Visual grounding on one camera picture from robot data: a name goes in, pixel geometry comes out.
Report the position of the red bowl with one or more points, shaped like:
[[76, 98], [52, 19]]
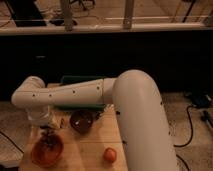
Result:
[[46, 157]]

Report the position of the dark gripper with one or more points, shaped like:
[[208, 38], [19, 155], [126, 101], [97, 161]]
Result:
[[45, 127]]

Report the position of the white railing bar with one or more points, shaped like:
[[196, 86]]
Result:
[[151, 27]]

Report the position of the green tray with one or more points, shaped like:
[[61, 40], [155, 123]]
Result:
[[71, 79]]

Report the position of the dark brown bowl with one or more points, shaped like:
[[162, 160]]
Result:
[[81, 121]]

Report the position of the orange fruit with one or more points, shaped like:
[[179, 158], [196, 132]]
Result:
[[110, 155]]

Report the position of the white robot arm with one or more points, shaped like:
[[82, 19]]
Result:
[[141, 115]]

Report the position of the dark purple grapes bunch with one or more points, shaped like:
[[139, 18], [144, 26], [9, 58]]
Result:
[[48, 137]]

